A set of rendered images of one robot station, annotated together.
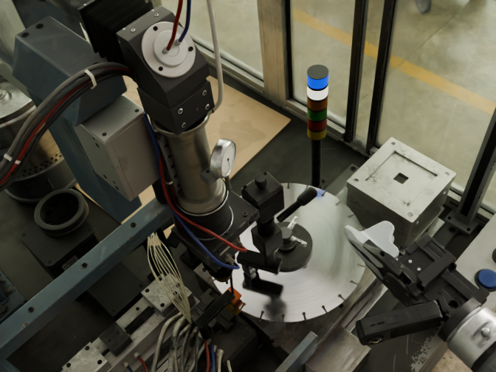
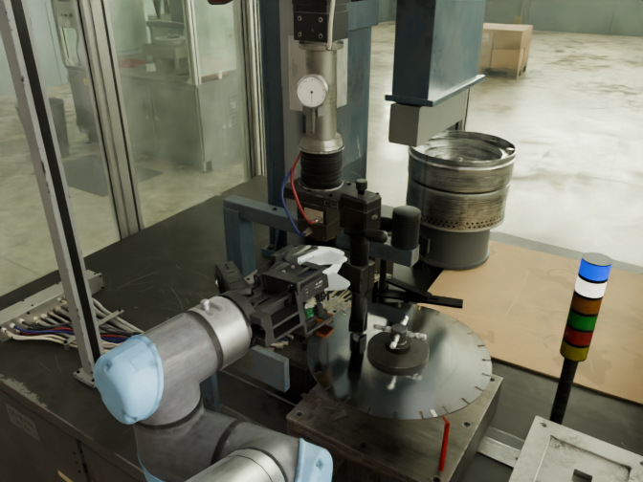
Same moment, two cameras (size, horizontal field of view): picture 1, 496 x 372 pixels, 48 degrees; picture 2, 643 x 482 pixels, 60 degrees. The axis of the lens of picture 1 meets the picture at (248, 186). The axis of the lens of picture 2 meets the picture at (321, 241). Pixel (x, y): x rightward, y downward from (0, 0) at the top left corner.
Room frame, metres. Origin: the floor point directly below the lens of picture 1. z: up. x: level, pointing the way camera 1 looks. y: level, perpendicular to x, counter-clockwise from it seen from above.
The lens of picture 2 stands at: (0.21, -0.80, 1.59)
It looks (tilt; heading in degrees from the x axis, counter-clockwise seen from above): 27 degrees down; 72
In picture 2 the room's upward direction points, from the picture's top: straight up
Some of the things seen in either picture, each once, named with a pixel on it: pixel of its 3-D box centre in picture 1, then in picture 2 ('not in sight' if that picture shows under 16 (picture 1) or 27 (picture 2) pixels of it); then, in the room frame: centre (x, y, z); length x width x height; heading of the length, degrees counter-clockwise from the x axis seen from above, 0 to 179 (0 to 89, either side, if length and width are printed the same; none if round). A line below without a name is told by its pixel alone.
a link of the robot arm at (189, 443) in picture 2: not in sight; (185, 440); (0.20, -0.32, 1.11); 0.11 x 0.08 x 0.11; 140
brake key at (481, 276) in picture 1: (487, 280); not in sight; (0.47, -0.45, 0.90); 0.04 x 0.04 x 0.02
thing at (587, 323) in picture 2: (317, 109); (582, 316); (0.87, -0.18, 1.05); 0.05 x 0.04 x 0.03; 40
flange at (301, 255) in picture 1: (286, 243); (398, 346); (0.59, -0.06, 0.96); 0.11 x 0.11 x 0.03
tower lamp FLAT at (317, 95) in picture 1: (317, 88); (590, 283); (0.87, -0.18, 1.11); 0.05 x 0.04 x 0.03; 40
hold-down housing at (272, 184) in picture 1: (264, 214); (359, 237); (0.52, -0.02, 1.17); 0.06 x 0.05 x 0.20; 121
